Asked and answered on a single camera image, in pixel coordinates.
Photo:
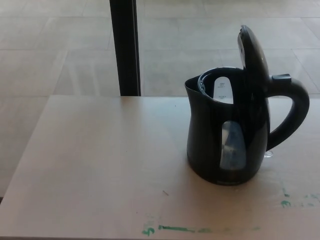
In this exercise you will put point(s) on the black electric kettle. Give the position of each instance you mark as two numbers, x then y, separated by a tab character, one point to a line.
207	130

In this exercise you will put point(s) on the black vertical post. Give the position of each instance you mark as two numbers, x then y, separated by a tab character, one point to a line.
125	50

